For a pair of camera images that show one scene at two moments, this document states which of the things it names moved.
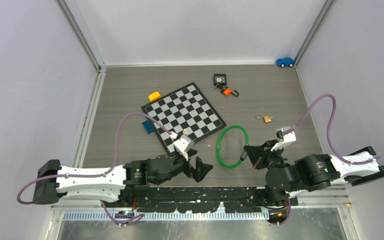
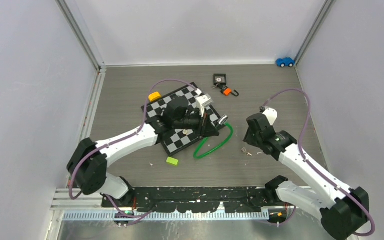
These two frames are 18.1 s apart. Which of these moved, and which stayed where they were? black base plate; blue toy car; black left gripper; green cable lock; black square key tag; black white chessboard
Moved: black left gripper; green cable lock
Stayed: black base plate; black white chessboard; black square key tag; blue toy car
